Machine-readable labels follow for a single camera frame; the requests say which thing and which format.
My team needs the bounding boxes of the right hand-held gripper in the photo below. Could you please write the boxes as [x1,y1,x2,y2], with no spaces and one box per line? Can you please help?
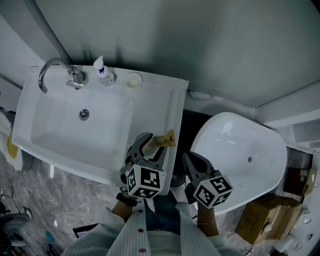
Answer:
[182,151,233,209]

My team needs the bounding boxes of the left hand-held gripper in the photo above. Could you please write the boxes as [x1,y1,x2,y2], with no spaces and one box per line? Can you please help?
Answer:
[120,133,167,200]

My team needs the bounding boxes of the toothbrush with tan head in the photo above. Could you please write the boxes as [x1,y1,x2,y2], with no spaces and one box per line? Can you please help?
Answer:
[143,129,177,153]

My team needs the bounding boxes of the person's right forearm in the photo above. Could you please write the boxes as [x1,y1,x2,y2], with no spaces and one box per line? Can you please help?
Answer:
[196,206,220,237]

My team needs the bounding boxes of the person's left forearm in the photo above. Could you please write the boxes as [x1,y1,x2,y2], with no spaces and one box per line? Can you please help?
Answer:
[112,199,135,222]

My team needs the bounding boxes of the small white dish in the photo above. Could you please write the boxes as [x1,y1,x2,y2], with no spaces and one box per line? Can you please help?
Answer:
[124,71,143,90]

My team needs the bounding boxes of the white bathtub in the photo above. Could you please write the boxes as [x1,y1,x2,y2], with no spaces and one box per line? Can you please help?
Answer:
[189,111,288,216]

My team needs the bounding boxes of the black wristband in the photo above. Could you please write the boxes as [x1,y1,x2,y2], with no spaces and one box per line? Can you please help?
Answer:
[115,192,138,207]

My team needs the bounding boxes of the person's jeans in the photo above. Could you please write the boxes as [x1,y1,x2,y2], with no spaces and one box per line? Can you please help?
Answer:
[144,191,182,236]

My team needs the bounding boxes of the white ceramic sink basin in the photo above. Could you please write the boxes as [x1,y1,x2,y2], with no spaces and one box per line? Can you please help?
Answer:
[11,64,189,196]

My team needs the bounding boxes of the person's striped shirt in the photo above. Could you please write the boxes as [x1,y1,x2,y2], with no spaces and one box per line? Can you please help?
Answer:
[62,197,226,256]

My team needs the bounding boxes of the large cardboard box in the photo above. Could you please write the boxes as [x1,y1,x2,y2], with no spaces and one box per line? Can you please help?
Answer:
[235,196,303,245]

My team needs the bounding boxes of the clear soap pump bottle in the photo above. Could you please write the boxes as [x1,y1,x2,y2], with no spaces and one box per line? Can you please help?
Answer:
[93,55,116,88]

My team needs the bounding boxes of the black flat device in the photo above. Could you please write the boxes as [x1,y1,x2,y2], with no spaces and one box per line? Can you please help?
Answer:
[72,223,100,240]

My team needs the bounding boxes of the small cardboard box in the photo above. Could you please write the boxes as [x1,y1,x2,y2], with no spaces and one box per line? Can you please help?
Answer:
[283,167,317,197]

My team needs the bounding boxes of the chrome faucet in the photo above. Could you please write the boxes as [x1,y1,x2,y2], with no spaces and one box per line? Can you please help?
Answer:
[38,57,86,95]

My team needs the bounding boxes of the fried egg cushion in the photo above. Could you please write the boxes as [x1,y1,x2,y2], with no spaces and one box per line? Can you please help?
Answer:
[0,109,25,171]

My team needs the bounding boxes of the grey vertical pipe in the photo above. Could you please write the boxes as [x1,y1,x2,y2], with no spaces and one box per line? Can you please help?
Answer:
[32,0,73,63]

